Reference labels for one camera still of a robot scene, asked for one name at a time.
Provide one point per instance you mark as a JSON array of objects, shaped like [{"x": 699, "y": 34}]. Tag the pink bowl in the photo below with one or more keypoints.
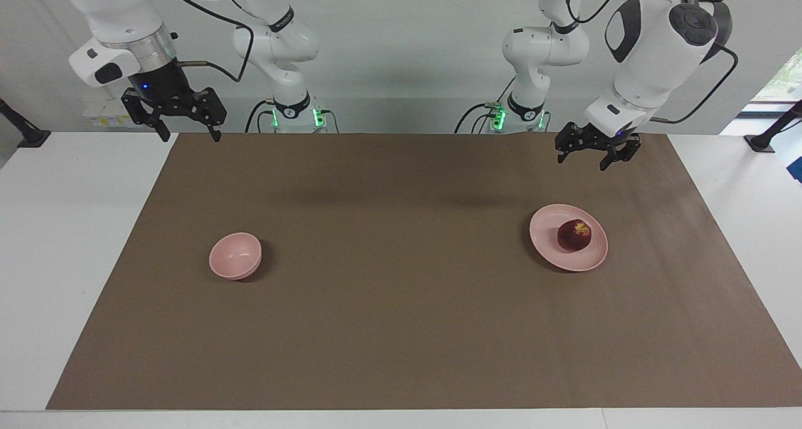
[{"x": 233, "y": 257}]

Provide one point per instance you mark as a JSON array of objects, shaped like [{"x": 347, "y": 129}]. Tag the white wall socket box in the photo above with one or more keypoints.
[{"x": 100, "y": 117}]

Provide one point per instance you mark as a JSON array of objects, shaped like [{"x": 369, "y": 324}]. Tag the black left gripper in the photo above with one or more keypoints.
[{"x": 595, "y": 138}]

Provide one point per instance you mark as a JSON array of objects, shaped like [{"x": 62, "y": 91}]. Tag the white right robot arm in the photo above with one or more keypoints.
[{"x": 119, "y": 9}]

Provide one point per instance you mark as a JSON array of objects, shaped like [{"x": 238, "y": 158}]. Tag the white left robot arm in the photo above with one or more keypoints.
[{"x": 651, "y": 59}]

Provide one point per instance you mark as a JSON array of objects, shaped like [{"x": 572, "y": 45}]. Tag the window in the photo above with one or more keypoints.
[{"x": 786, "y": 81}]

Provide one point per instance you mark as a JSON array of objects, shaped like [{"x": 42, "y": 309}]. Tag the blue object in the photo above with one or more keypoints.
[{"x": 797, "y": 169}]

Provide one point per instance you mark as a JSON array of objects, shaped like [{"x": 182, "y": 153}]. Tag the dark red apple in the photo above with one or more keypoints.
[{"x": 573, "y": 238}]

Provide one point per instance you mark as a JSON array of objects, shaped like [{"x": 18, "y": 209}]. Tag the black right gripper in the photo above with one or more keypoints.
[{"x": 160, "y": 84}]

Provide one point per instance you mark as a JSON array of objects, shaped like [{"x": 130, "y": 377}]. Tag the brown table mat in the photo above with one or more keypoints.
[{"x": 401, "y": 329}]

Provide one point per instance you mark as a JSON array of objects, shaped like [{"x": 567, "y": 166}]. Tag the black stand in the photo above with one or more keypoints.
[
  {"x": 761, "y": 142},
  {"x": 34, "y": 138}
]

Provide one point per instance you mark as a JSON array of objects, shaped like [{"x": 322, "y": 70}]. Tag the pink plate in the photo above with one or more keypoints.
[{"x": 548, "y": 235}]

